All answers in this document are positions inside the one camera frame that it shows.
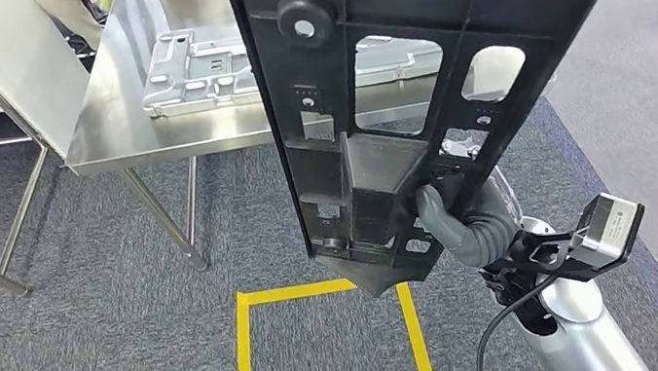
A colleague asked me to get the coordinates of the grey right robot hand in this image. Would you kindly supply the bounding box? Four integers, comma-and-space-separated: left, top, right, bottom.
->
406, 132, 502, 264

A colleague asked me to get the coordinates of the black plastic plate frame part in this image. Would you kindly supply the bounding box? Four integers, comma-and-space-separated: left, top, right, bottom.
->
223, 0, 658, 315

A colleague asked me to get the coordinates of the stainless steel workbench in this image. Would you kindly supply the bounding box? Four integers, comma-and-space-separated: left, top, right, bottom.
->
42, 0, 579, 290

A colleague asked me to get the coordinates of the stamped grey metal plate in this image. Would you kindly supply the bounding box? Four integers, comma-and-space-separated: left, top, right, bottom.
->
131, 0, 449, 123

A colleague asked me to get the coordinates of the steel table with white panel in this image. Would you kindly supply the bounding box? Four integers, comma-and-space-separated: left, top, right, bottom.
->
0, 0, 123, 302

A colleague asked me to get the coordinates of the black camera cable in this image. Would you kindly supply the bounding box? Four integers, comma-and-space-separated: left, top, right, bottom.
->
463, 273, 576, 371

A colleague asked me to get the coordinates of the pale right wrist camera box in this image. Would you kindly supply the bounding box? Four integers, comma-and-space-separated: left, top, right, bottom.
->
563, 187, 654, 275

